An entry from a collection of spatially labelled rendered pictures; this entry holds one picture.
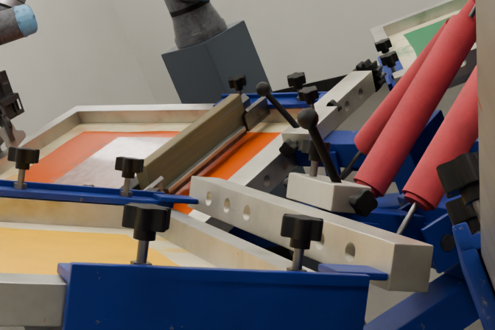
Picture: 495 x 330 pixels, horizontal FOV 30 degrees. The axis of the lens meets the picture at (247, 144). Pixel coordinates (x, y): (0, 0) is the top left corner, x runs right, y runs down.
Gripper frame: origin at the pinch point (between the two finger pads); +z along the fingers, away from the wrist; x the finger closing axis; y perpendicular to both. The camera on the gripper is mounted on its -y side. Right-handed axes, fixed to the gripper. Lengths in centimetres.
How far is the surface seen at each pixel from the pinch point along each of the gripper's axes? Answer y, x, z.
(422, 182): -38, -127, -18
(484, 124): -117, -167, -62
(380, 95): 354, 81, 133
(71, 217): -54, -79, -19
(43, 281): -92, -117, -36
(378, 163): -31, -118, -17
